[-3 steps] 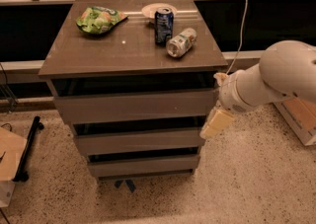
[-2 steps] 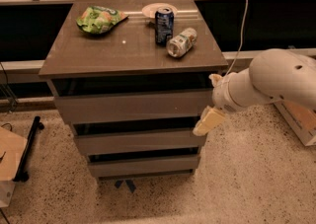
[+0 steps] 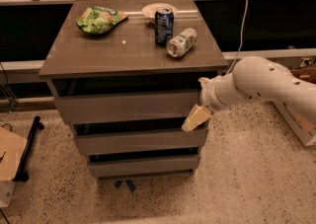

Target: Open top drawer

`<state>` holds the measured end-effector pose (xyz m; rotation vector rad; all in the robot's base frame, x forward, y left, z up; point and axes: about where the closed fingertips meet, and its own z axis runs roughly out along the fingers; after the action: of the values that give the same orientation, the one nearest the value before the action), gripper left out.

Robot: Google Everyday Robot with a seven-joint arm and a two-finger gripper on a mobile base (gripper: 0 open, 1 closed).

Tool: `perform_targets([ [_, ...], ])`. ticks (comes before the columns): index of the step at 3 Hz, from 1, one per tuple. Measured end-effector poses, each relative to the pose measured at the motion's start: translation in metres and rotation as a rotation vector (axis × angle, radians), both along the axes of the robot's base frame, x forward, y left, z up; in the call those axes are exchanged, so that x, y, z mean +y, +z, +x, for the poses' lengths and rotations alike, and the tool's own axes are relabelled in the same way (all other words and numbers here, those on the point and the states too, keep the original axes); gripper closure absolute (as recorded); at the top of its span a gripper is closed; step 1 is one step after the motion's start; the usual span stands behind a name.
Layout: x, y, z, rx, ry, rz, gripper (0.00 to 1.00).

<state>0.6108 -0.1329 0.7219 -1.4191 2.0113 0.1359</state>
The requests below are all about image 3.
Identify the grey bottom drawer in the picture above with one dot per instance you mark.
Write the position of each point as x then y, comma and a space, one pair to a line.
139, 167

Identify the grey drawer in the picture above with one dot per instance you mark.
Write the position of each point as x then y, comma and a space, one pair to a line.
125, 107
139, 141
139, 167

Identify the grey top drawer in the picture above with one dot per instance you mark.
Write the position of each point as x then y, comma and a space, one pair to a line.
125, 107

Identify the black stand bar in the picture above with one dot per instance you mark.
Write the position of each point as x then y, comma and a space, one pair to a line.
22, 175

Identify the grey drawer cabinet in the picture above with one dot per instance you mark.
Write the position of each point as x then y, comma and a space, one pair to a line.
127, 60

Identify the grey middle drawer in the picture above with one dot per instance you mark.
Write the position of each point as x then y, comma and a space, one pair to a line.
139, 141

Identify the white plate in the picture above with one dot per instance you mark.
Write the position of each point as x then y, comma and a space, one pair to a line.
149, 10

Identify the blue upright soda can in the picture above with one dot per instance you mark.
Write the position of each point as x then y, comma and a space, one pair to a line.
164, 21

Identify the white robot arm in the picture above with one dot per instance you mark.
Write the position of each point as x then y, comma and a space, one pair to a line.
253, 78

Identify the green chip bag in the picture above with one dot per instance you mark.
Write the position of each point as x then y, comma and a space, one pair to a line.
97, 20

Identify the silver lying soda can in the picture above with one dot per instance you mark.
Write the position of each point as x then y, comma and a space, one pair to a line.
179, 45

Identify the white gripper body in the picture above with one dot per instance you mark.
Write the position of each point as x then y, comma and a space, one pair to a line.
209, 96

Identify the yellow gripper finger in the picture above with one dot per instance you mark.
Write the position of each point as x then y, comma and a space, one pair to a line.
197, 116

